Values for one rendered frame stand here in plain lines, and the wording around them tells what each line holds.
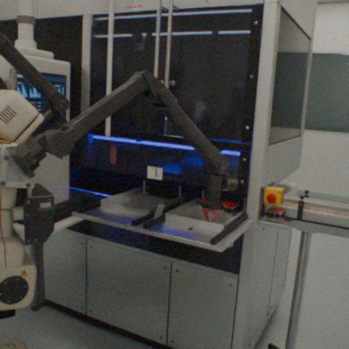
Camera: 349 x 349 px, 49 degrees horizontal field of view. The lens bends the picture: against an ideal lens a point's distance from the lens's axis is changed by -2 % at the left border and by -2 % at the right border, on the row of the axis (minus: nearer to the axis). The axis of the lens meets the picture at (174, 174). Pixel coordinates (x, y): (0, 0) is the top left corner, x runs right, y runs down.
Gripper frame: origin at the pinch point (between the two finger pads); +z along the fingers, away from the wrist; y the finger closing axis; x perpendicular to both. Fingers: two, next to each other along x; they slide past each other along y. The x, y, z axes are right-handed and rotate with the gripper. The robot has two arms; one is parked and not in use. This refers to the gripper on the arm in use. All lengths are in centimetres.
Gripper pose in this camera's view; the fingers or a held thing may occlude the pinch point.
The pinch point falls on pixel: (209, 224)
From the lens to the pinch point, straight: 156.4
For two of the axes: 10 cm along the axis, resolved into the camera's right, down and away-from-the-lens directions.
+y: 4.5, 0.2, 8.9
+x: -8.8, -1.4, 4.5
